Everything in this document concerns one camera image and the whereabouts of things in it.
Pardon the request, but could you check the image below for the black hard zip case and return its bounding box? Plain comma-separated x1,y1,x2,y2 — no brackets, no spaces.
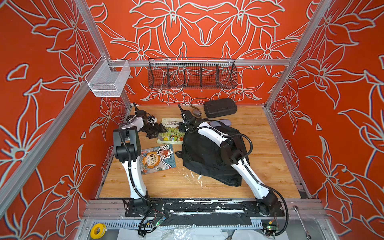
204,99,238,118

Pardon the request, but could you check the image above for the white wire mesh basket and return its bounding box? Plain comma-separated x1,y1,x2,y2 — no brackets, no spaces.
85,56,131,97

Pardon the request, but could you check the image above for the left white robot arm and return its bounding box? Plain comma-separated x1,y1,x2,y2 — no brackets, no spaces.
113,117,161,215

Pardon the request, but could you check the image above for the green circuit board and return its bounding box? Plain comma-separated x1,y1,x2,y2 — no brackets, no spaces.
262,222,279,236

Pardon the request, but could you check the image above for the silver metal flashlight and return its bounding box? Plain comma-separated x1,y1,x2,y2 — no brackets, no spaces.
190,105,202,118

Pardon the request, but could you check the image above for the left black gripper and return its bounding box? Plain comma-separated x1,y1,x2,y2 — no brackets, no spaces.
139,123,165,138

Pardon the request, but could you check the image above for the black student backpack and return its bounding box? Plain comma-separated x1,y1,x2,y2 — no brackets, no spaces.
176,131,242,187

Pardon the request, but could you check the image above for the green Chinese history picture book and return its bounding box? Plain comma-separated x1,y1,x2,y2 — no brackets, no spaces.
157,118,185,145

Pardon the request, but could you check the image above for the black wire wall basket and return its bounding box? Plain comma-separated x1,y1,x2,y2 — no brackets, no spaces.
148,57,238,90

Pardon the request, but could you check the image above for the silver wrench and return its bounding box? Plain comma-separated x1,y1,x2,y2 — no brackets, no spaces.
293,206,312,240

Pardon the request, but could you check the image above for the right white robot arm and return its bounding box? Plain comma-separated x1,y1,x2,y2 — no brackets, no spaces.
176,110,288,216

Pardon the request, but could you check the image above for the dragon cover picture book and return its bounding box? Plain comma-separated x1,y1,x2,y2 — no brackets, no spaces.
140,145,176,175

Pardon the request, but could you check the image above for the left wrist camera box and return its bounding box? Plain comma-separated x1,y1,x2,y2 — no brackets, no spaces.
127,115,144,132

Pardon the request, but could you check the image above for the yellow tape roll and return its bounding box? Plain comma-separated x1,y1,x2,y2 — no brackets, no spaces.
90,223,108,240

